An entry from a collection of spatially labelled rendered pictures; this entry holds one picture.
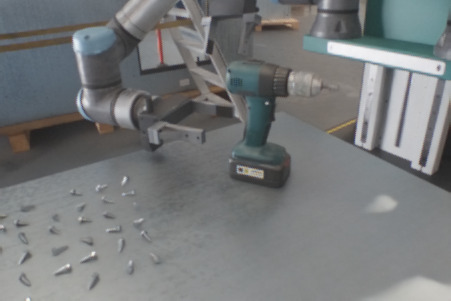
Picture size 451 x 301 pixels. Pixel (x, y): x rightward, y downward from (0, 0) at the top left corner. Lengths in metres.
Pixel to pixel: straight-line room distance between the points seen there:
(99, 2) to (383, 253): 2.28
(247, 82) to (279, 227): 0.25
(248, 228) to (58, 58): 2.14
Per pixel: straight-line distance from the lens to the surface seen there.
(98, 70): 0.80
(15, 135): 2.60
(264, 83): 0.59
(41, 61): 2.55
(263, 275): 0.51
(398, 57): 1.19
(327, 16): 1.33
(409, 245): 0.60
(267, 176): 0.66
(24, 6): 2.51
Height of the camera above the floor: 1.03
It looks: 25 degrees down
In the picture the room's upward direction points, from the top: 2 degrees counter-clockwise
